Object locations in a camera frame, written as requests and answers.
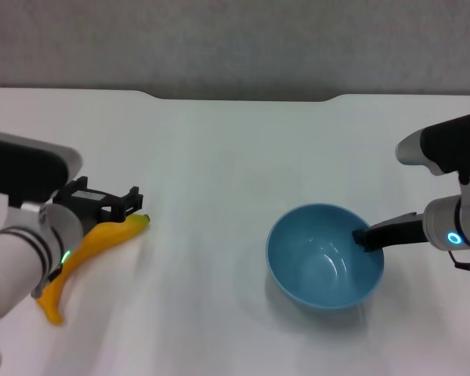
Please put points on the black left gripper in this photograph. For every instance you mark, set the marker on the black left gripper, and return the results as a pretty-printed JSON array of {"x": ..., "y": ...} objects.
[{"x": 88, "y": 205}]

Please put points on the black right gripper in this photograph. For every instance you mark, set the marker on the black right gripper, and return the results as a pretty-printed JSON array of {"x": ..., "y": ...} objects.
[{"x": 403, "y": 233}]

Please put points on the yellow banana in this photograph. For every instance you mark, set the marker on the yellow banana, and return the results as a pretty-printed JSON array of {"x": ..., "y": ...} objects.
[{"x": 102, "y": 235}]

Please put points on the blue plastic bowl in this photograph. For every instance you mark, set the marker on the blue plastic bowl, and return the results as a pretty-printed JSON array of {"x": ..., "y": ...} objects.
[{"x": 317, "y": 274}]

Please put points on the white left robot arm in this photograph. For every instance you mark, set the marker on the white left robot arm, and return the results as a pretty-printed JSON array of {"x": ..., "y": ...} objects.
[{"x": 8, "y": 266}]

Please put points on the left wrist camera housing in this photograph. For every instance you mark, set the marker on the left wrist camera housing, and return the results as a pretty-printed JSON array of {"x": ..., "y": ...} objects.
[{"x": 23, "y": 168}]

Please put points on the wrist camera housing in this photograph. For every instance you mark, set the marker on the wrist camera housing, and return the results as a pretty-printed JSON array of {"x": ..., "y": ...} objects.
[
  {"x": 446, "y": 141},
  {"x": 23, "y": 168}
]

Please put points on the right wrist camera housing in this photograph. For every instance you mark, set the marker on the right wrist camera housing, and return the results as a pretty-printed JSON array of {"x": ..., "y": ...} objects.
[{"x": 446, "y": 141}]

